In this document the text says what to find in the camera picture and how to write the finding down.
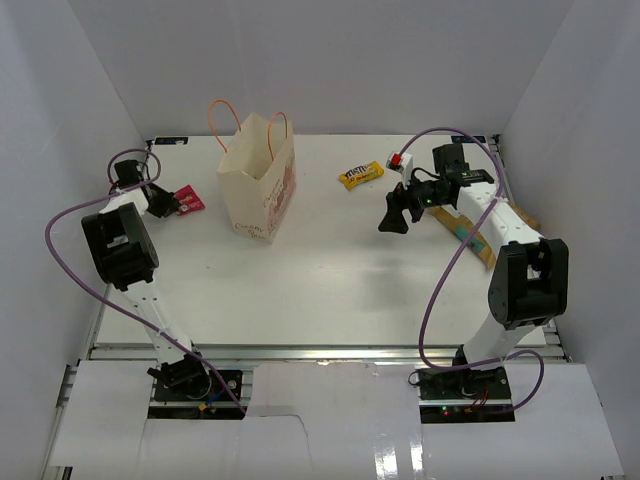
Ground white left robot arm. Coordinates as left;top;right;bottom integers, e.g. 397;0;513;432
81;183;212;399

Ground cream paper bag orange handles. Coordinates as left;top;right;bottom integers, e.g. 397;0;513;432
207;99;297;244

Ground aluminium front rail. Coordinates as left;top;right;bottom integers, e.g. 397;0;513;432
59;342;569;366

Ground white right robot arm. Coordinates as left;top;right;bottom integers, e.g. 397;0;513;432
378;143;569;399

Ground large brown paper snack pouch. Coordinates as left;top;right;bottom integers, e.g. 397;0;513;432
428;201;541;270

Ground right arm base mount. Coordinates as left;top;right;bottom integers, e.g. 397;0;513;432
407;367;515;425

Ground blue label sticker right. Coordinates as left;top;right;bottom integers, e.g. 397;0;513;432
450;135;487;144

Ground blue label sticker left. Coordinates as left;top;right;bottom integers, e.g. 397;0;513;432
153;136;189;146

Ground yellow M&M's candy pack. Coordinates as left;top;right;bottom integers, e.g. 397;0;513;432
339;161;384;191

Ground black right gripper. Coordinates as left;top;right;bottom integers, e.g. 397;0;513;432
379;169;450;235

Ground pink snack packet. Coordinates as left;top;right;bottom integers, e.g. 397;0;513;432
174;185;205;216

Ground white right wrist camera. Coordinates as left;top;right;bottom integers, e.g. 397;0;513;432
386;153;413;188

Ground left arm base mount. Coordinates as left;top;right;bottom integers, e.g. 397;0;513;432
147;355;244;420

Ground blue label sticker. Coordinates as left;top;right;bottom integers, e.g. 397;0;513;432
450;135;487;144
153;136;189;146

